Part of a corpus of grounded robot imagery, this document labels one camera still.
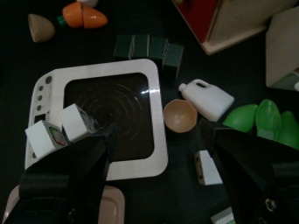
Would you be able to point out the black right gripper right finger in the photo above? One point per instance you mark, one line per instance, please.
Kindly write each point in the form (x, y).
(253, 163)

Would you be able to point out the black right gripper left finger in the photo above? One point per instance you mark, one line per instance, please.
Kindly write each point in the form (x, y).
(66, 175)

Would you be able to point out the white sushi piece block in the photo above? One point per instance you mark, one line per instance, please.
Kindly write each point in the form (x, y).
(40, 140)
(209, 172)
(76, 122)

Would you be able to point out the white round toy piece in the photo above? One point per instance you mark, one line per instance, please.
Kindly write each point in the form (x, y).
(88, 2)

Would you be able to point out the pink toy plate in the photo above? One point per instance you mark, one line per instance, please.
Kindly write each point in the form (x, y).
(112, 207)

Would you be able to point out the green toy leafy vegetable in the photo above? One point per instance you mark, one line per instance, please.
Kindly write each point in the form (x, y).
(269, 116)

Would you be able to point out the grey green toy block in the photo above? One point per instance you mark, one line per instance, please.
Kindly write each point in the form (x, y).
(223, 218)

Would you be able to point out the white toy milk jug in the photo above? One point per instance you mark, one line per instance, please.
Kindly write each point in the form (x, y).
(209, 99)

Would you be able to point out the tan eggshell half bowl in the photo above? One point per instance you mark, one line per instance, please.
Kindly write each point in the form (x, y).
(179, 116)

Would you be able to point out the white toy induction cooktop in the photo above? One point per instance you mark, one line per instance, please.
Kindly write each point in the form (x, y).
(154, 116)

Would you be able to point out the beige wooden toy box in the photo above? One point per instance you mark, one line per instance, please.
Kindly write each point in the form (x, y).
(282, 49)

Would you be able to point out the dark green segmented toy block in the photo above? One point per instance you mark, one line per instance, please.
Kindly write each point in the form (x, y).
(150, 48)

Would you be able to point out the red and wood toy box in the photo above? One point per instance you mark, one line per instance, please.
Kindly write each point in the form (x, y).
(218, 20)

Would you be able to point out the tan eggshell half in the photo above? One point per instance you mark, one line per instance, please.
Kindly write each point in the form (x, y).
(39, 28)

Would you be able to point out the orange toy carrot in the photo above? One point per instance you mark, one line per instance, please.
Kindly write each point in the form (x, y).
(83, 16)

